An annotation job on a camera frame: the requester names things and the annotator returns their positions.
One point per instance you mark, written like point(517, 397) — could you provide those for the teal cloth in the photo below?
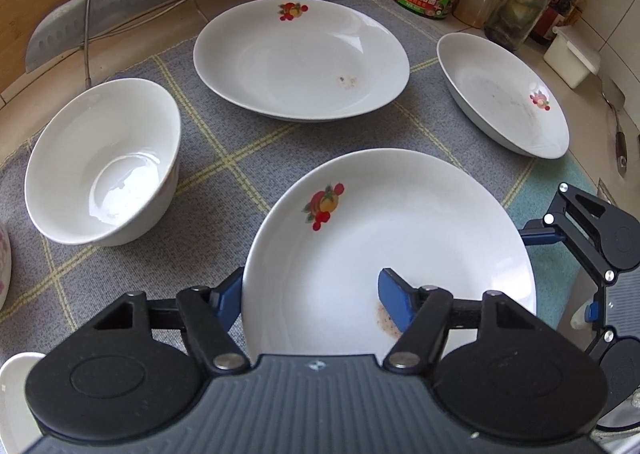
point(540, 189)

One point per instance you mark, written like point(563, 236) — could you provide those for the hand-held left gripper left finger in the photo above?
point(227, 296)

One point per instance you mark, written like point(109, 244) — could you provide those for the white plate fruit print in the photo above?
point(300, 54)
point(400, 214)
point(500, 89)

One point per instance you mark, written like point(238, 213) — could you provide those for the pink floral bowl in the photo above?
point(4, 269)

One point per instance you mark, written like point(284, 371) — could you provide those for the white plastic container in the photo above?
point(570, 59)

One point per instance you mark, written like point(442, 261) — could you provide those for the white ceramic dish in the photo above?
point(15, 384)

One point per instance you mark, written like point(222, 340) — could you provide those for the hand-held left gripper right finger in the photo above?
point(395, 296)

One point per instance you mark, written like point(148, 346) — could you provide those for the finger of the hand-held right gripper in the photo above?
point(592, 312)
point(540, 236)

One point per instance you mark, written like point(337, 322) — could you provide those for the white ceramic bowl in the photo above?
point(100, 144)

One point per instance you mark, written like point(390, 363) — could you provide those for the clear glass bottle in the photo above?
point(515, 9)

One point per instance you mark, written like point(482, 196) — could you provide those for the grey checked cloth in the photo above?
point(210, 174)

